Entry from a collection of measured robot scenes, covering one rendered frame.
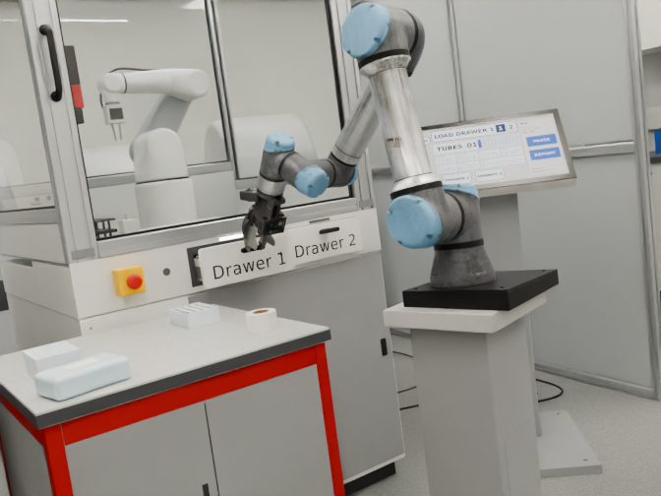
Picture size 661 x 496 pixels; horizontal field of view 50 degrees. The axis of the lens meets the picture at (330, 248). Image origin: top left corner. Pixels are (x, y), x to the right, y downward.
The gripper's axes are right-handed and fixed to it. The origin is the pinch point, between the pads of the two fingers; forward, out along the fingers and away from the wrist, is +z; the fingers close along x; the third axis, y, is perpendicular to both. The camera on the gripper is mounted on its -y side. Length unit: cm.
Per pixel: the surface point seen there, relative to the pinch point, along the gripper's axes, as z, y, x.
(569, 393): 84, 39, 150
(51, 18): -46, -48, -41
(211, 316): 3.3, 19.3, -22.2
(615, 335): 56, 38, 165
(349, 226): 7.4, -8.2, 41.7
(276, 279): 18.0, -3.1, 13.0
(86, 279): 8.8, -9.5, -43.4
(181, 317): 5.1, 15.4, -28.4
